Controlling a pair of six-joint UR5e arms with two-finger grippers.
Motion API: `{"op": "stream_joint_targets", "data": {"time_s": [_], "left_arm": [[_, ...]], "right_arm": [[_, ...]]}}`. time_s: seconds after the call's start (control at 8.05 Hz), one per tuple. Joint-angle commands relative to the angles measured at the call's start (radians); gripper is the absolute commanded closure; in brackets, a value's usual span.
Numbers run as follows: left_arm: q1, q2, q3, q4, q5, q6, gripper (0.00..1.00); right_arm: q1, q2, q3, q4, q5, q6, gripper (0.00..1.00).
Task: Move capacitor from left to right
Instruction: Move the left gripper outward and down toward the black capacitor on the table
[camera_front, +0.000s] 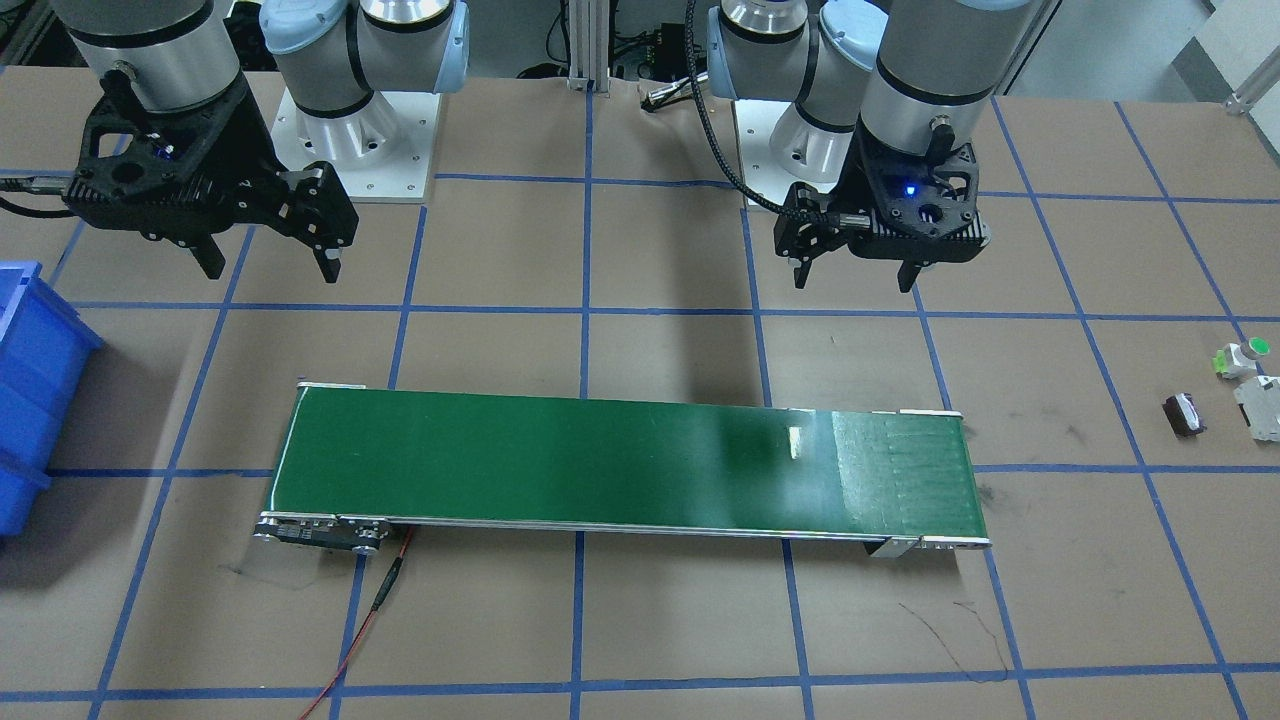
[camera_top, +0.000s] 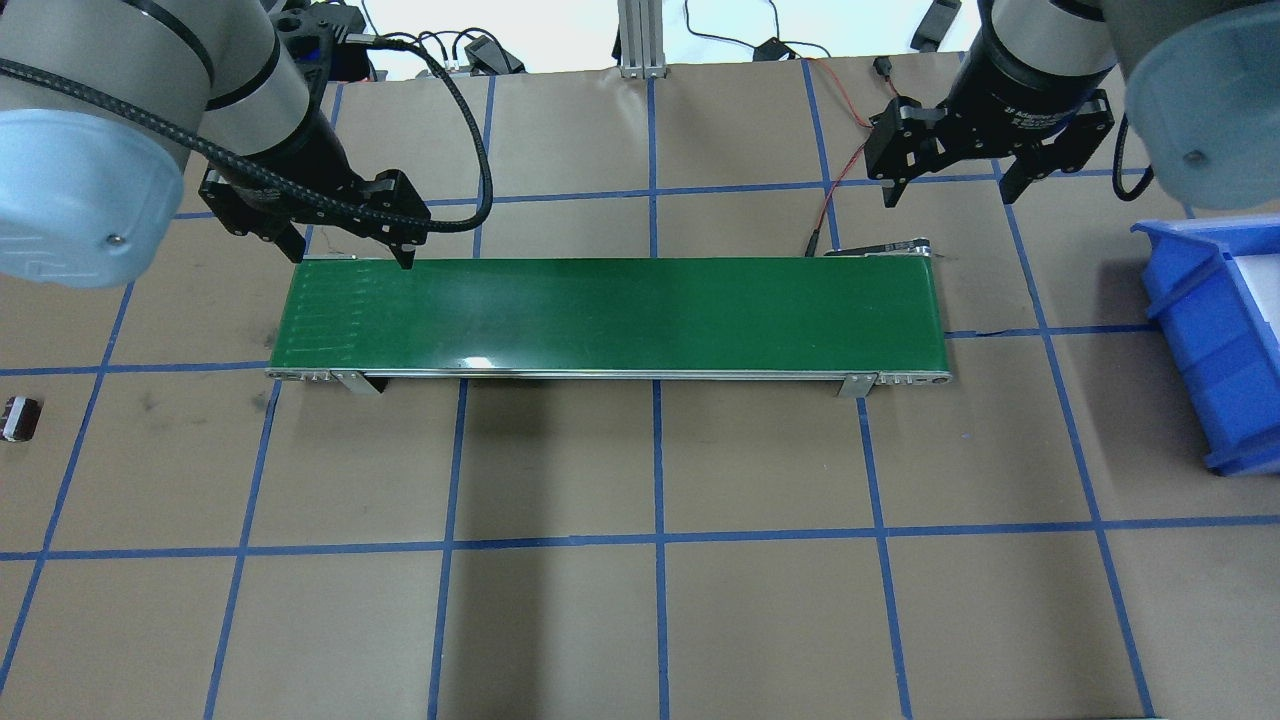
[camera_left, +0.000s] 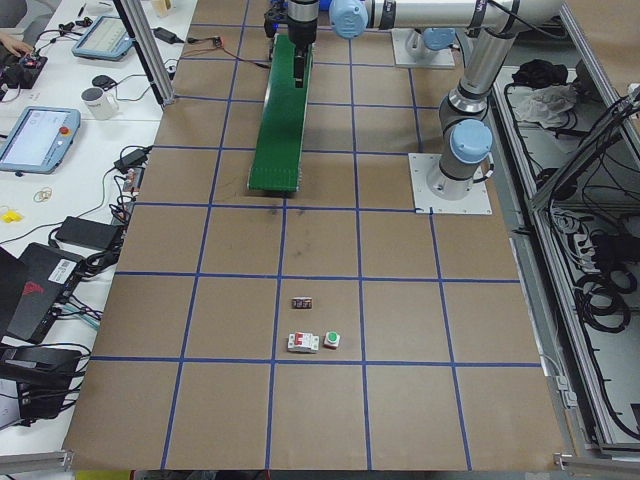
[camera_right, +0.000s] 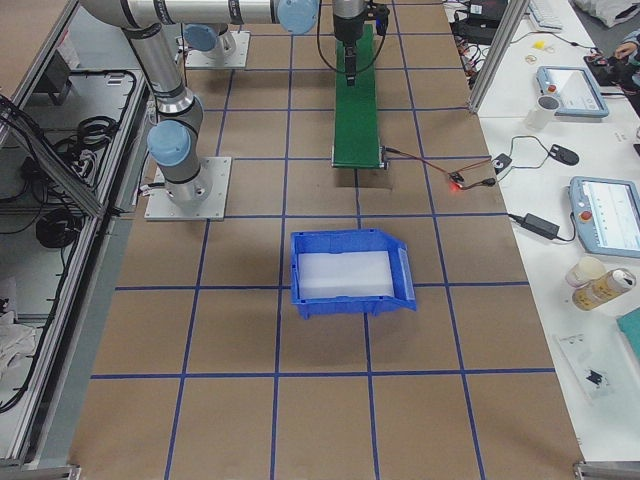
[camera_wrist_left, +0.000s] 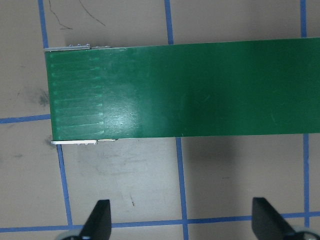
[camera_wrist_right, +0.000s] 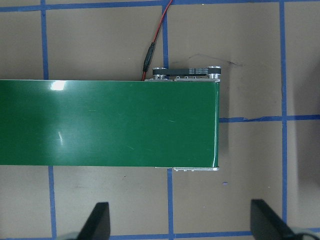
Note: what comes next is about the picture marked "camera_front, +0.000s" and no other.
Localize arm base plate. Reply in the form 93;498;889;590
733;100;852;204
270;92;442;204

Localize red black power cable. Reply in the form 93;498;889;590
296;527;417;720

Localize green push button switch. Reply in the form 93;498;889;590
1211;337;1271;380

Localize green conveyor belt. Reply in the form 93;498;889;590
255;383;991;557

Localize brown cylindrical capacitor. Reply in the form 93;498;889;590
1161;392;1206;438

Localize blue plastic bin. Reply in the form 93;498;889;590
1;261;102;536

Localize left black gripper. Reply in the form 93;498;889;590
774;128;989;293

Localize black braided cable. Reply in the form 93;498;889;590
686;0;801;217

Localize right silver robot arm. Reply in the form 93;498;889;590
52;1;470;283

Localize white electrical component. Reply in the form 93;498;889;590
1233;375;1279;442

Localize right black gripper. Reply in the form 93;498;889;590
63;68;358;284

